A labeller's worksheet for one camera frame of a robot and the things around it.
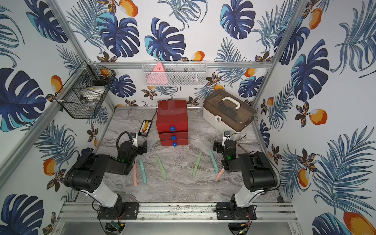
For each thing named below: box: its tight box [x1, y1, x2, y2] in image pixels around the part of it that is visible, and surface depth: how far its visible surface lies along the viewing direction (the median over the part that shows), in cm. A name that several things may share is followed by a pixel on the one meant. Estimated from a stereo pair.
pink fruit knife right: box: [215, 167, 226, 181], surface depth 89 cm
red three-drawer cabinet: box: [156, 99, 189, 147], surface depth 90 cm
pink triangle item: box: [145, 62, 168, 85], surface depth 92 cm
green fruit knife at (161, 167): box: [155, 154, 167, 180], surface depth 91 cm
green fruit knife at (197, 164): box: [192, 152, 203, 177], surface depth 92 cm
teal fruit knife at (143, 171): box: [139, 159, 147, 184], surface depth 90 cm
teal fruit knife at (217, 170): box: [208, 149, 220, 175], surface depth 93 cm
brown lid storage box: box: [202, 88, 258, 133], surface depth 97 cm
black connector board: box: [137, 119, 153, 137], surface depth 109 cm
